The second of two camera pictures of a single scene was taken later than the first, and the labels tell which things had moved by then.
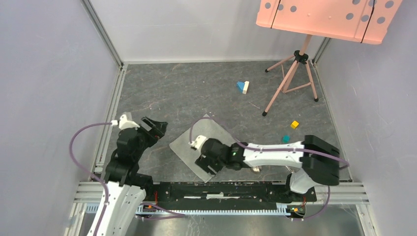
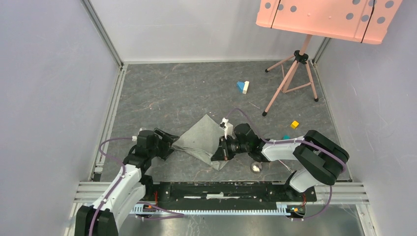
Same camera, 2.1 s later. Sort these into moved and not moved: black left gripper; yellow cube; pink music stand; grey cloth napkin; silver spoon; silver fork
Moved: grey cloth napkin; black left gripper
Not moved: yellow cube; silver fork; silver spoon; pink music stand
